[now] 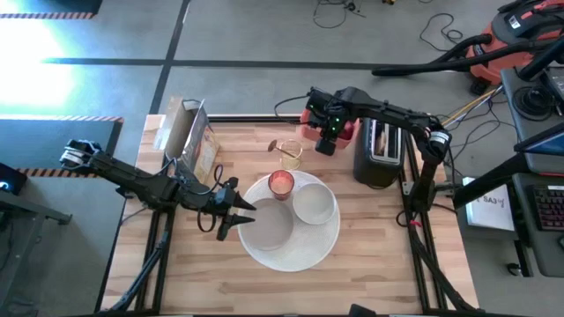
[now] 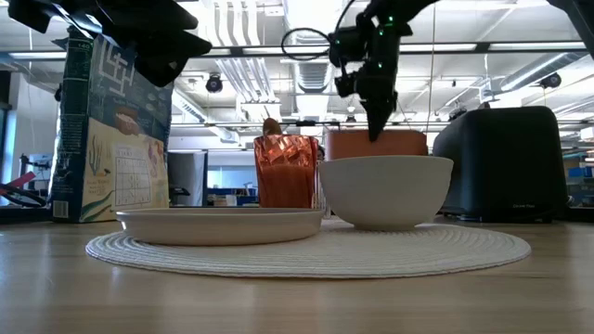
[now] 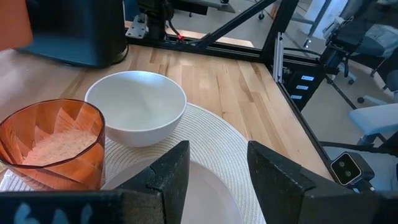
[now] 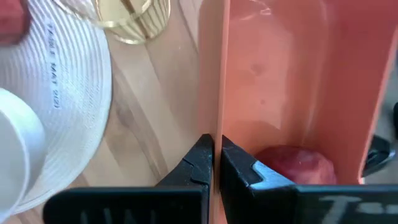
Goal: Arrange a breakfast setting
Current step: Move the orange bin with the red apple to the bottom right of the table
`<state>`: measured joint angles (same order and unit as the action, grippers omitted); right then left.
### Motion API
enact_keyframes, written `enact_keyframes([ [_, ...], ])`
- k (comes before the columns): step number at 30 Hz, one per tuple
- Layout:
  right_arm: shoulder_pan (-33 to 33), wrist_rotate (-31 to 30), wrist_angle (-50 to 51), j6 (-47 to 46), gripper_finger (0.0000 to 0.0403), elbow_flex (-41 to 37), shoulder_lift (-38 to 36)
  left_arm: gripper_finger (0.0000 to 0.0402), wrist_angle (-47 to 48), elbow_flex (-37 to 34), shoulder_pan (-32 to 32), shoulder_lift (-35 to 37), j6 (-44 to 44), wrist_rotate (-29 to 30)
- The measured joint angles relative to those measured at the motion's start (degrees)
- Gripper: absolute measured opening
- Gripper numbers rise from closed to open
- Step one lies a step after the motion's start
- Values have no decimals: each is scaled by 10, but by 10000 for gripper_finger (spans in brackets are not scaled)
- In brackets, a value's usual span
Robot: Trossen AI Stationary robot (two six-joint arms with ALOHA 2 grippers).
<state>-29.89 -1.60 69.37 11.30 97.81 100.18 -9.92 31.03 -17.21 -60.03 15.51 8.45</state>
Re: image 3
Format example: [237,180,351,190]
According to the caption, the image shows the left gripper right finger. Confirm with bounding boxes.
[248,140,398,224]

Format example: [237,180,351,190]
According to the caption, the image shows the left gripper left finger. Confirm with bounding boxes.
[0,140,190,224]

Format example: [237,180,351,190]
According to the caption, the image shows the white round plate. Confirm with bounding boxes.
[101,158,246,224]

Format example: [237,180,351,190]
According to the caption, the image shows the white ceramic bowl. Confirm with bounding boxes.
[84,70,188,148]

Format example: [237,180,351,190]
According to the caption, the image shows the orange glass tumbler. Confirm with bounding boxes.
[0,98,106,191]

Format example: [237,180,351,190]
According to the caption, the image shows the white woven round placemat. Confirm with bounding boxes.
[0,102,268,224]

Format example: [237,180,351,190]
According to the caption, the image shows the black box with white labels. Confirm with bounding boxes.
[284,65,326,111]

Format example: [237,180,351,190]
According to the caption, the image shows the light blue chair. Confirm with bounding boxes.
[348,103,398,147]

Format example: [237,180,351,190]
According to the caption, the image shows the black office chair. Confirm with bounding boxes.
[306,12,398,105]

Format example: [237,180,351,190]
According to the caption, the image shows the black toaster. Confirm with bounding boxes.
[17,0,129,68]

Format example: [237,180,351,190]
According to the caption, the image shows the small black table camera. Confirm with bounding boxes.
[330,151,376,191]

